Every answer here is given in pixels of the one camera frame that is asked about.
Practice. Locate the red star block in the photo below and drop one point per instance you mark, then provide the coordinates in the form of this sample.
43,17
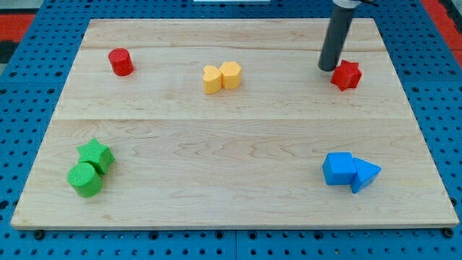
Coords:
347,75

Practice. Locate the green star block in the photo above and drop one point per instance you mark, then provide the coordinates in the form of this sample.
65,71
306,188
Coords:
96,154

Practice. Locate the light wooden board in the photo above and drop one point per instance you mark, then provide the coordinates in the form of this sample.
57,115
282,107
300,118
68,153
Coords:
243,159

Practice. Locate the yellow heart block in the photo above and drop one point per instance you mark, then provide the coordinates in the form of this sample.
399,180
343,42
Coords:
212,79

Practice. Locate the yellow hexagon block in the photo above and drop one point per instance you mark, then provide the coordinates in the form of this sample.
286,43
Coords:
231,75

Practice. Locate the blue cube block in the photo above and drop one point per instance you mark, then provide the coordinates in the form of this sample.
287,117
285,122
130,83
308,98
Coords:
339,168

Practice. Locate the red cylinder block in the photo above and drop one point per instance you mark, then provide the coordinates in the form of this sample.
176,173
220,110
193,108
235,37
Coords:
121,62

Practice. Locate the blue triangle block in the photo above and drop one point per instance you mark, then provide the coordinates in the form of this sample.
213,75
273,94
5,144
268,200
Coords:
366,174

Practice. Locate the green cylinder block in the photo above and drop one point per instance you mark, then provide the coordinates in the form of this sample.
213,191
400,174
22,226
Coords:
84,179

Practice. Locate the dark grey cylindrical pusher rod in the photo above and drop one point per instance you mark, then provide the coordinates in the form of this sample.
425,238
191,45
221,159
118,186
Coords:
336,33

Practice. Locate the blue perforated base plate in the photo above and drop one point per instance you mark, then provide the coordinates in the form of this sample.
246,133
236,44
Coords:
35,76

